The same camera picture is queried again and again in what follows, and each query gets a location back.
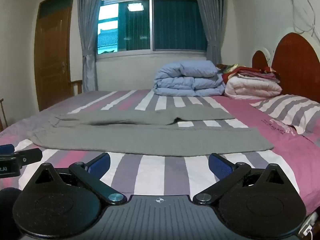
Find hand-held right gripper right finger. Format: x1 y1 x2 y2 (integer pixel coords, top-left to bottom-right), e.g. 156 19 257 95
193 152 297 205

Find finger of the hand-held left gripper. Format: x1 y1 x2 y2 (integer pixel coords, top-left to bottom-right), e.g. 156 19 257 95
0 144 15 155
0 148 42 167

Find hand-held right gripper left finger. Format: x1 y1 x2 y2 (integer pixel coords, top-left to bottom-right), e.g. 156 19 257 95
24 152 127 205

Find grey pants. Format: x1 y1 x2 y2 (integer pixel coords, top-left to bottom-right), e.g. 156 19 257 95
27 104 275 157

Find wooden chair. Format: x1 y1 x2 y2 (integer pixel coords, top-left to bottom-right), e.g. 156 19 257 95
0 98 8 132
71 79 83 96

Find striped pink bed sheet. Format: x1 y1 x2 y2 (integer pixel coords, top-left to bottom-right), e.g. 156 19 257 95
0 89 320 222

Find folded pale pink blanket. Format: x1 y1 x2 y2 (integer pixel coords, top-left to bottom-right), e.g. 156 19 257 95
224 76 283 99

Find folded light blue duvet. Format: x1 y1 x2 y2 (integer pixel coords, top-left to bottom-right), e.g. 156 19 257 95
152 60 226 97

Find striped pillow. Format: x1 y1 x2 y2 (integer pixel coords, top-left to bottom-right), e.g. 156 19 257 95
254 94 320 135

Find brown wooden door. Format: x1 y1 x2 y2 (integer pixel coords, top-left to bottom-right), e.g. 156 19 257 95
34 0 76 112

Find red wooden headboard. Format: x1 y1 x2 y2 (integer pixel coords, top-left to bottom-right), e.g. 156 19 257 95
251 32 320 98

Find window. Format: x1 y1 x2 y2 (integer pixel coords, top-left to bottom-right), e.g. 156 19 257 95
97 0 208 56

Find white cable plug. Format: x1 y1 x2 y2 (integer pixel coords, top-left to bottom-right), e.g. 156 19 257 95
298 212 320 238

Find white wall cable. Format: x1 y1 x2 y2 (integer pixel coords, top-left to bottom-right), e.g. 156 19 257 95
290 0 320 35

